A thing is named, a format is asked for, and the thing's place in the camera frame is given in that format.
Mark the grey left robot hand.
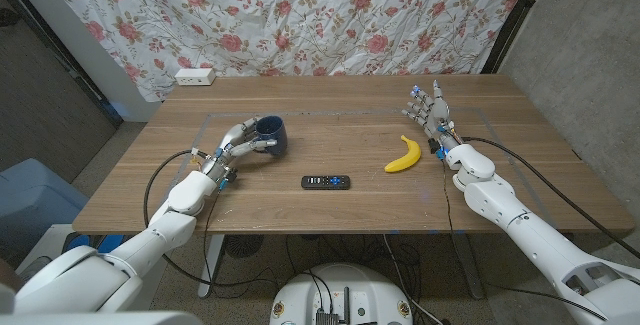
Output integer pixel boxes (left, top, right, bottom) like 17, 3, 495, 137
199, 117, 279, 191

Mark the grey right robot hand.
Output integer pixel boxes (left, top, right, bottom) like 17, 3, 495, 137
401, 78, 464, 155

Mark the dark blue mug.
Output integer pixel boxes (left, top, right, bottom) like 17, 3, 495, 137
249, 115, 289, 158

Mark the yellow banana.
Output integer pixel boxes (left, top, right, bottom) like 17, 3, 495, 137
383, 134, 423, 174

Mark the black TV remote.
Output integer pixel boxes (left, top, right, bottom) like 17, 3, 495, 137
300, 174, 352, 191

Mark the white power strip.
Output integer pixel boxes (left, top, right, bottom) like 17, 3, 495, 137
174, 67, 217, 87

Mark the black round fan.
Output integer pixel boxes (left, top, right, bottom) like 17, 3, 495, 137
223, 234, 265, 259

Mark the white table leg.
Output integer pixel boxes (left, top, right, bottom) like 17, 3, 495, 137
197, 234, 226, 300

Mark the black backdrop stand pole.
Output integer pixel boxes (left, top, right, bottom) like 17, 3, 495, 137
0, 0, 124, 127
480, 0, 554, 75

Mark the floral backdrop cloth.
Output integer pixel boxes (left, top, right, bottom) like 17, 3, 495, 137
33, 0, 536, 104

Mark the grey table leg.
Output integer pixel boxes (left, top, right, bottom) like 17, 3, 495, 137
452, 234, 486, 300

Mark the white robot torso base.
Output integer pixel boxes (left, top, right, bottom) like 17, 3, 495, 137
268, 263, 414, 325

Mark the person's brown leg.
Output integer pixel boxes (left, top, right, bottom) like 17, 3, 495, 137
0, 259, 24, 292

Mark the thin black left wrist cable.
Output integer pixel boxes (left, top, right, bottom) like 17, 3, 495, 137
201, 190, 221, 291

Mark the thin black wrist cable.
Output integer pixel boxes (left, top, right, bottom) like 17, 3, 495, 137
440, 158, 609, 322
201, 190, 221, 291

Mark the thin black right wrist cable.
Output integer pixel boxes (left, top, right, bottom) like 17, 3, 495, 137
440, 158, 609, 322

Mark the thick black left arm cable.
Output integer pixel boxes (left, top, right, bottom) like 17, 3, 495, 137
143, 149, 281, 289

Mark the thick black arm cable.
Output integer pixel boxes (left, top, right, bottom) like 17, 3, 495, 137
143, 149, 281, 289
462, 136, 640, 261

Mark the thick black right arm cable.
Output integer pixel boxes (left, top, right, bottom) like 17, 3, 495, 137
462, 136, 640, 261

